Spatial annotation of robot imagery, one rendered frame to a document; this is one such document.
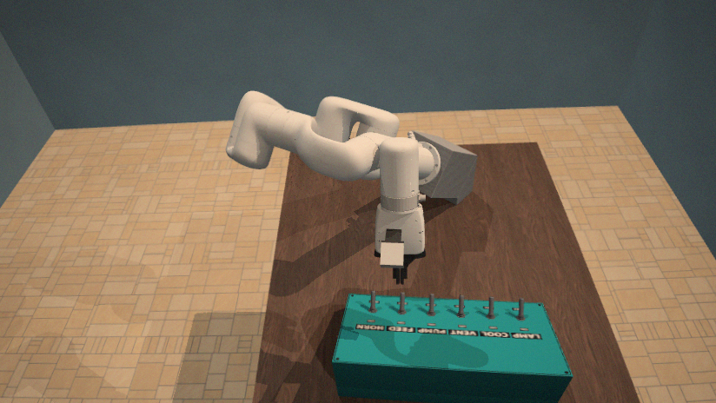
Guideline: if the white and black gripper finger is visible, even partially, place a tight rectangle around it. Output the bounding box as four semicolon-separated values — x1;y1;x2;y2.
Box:
375;250;400;284
401;248;426;284

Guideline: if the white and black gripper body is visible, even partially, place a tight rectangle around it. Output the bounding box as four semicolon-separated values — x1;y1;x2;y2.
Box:
375;204;425;254

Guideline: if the teal switch console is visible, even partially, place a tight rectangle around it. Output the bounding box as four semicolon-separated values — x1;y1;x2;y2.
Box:
332;291;573;403

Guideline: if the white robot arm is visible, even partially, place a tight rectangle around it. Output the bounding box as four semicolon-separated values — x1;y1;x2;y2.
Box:
226;91;441;268

